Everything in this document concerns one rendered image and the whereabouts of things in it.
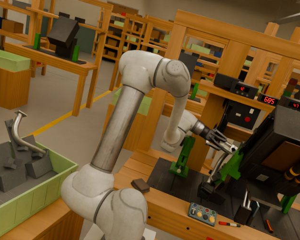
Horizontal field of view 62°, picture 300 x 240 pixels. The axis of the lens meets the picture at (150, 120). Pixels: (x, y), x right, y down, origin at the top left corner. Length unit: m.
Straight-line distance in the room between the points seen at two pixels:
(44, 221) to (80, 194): 0.35
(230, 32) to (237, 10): 9.85
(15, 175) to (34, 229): 0.30
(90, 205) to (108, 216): 0.09
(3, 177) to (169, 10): 10.67
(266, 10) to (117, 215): 11.27
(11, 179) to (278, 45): 1.71
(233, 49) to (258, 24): 9.97
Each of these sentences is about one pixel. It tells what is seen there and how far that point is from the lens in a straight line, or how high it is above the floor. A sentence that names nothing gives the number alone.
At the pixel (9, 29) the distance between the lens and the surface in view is 6.83.
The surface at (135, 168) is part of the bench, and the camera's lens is 1.73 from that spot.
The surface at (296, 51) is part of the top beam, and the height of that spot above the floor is 1.89.
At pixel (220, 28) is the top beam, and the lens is 1.77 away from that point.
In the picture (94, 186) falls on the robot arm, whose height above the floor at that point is 1.13.
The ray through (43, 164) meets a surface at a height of 0.90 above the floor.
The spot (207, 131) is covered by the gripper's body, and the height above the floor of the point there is 1.29.
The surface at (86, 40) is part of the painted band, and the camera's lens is 12.42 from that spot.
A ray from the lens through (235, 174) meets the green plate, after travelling 1.58.
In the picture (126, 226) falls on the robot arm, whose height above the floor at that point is 1.07.
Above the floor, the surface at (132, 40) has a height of 1.17.
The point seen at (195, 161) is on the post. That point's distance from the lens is 1.95.
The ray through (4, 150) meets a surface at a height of 1.01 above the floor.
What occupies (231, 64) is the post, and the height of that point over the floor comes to 1.71.
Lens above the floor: 1.76
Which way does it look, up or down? 19 degrees down
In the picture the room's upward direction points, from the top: 17 degrees clockwise
